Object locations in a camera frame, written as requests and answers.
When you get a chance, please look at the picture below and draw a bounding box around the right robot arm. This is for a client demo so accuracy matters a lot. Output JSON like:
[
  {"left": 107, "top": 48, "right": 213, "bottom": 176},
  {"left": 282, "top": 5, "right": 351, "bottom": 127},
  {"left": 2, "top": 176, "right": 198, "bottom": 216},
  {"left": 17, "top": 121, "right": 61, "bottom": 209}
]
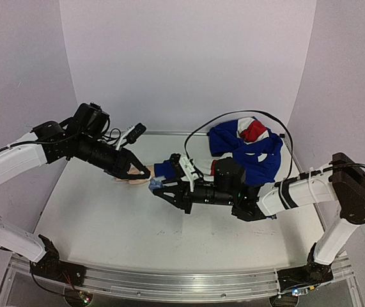
[{"left": 149, "top": 153, "right": 365, "bottom": 272}]

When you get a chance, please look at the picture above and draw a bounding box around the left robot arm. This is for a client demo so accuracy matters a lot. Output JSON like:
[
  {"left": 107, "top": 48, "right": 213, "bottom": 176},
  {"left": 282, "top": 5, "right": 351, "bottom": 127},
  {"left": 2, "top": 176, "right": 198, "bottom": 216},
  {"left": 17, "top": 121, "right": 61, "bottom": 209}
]
[{"left": 0, "top": 103, "right": 151, "bottom": 279}]

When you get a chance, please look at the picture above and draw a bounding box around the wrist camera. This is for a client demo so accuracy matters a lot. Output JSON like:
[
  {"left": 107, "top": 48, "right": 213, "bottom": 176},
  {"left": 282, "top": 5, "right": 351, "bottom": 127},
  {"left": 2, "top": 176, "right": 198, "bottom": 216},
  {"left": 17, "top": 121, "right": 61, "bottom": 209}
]
[
  {"left": 169, "top": 153, "right": 203, "bottom": 193},
  {"left": 115, "top": 123, "right": 146, "bottom": 150}
]

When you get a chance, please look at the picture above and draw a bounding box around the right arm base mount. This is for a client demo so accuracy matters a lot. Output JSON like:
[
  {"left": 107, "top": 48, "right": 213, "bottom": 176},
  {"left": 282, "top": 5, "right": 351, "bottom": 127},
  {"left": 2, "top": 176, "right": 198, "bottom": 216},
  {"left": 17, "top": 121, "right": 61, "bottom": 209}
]
[{"left": 277, "top": 243, "right": 334, "bottom": 294}]

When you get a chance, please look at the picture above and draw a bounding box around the blue white red jacket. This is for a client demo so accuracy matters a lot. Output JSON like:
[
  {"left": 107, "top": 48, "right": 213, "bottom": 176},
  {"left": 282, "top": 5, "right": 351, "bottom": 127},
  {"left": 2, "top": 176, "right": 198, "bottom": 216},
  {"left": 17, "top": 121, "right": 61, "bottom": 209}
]
[{"left": 153, "top": 116, "right": 284, "bottom": 221}]

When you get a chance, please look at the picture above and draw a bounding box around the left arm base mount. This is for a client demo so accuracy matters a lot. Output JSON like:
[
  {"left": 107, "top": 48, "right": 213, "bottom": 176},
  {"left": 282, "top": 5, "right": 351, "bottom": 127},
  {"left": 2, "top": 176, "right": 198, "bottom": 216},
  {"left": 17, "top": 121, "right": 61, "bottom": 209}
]
[{"left": 30, "top": 235, "right": 86, "bottom": 287}]

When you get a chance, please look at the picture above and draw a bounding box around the mannequin hand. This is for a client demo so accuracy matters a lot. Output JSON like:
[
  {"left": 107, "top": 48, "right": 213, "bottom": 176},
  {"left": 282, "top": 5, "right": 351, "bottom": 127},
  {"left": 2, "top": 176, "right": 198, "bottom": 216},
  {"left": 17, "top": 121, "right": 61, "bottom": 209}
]
[{"left": 113, "top": 165, "right": 155, "bottom": 185}]

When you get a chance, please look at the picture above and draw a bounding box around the nail polish bottle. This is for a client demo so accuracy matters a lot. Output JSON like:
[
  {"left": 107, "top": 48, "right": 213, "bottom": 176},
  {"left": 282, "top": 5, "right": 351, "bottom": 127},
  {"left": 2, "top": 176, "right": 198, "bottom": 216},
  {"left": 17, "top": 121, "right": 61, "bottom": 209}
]
[{"left": 148, "top": 176, "right": 166, "bottom": 192}]

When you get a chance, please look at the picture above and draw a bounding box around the black right camera cable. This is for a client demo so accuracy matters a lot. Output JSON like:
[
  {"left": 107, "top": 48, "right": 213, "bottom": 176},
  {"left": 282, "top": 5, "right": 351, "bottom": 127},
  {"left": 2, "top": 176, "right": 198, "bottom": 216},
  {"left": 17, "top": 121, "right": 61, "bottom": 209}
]
[{"left": 183, "top": 110, "right": 295, "bottom": 182}]

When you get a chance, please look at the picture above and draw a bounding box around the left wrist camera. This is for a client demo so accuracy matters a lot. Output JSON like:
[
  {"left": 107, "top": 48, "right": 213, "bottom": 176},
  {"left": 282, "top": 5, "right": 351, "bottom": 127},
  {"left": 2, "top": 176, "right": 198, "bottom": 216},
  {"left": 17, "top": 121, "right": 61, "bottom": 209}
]
[{"left": 115, "top": 123, "right": 146, "bottom": 150}]

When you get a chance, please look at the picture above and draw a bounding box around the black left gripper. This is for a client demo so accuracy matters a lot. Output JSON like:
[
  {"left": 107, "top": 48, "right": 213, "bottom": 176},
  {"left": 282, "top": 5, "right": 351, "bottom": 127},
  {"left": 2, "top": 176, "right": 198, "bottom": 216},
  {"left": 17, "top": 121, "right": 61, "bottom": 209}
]
[{"left": 77, "top": 132, "right": 153, "bottom": 180}]

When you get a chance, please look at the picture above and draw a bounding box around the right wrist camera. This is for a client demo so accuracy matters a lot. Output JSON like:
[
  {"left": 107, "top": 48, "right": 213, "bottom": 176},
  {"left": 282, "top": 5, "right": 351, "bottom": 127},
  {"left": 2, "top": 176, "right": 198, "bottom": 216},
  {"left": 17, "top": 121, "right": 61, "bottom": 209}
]
[{"left": 169, "top": 153, "right": 203, "bottom": 193}]

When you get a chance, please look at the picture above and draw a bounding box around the aluminium front rail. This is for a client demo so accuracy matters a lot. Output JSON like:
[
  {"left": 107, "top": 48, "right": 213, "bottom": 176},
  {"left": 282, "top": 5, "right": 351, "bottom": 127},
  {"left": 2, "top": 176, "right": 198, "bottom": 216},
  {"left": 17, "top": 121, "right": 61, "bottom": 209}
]
[{"left": 6, "top": 262, "right": 355, "bottom": 303}]

